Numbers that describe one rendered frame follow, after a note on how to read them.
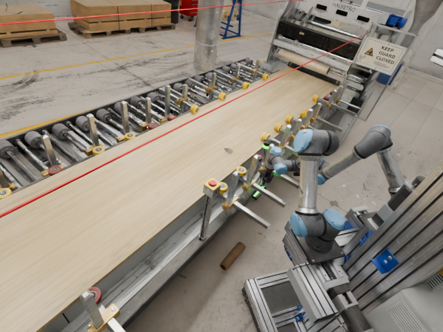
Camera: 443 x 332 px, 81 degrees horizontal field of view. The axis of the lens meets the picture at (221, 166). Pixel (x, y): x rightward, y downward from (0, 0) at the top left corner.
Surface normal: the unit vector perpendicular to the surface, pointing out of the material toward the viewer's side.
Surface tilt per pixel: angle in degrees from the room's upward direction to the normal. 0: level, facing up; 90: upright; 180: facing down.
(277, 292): 0
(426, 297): 0
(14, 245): 0
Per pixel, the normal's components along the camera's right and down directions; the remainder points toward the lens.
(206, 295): 0.15, -0.74
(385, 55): -0.60, 0.45
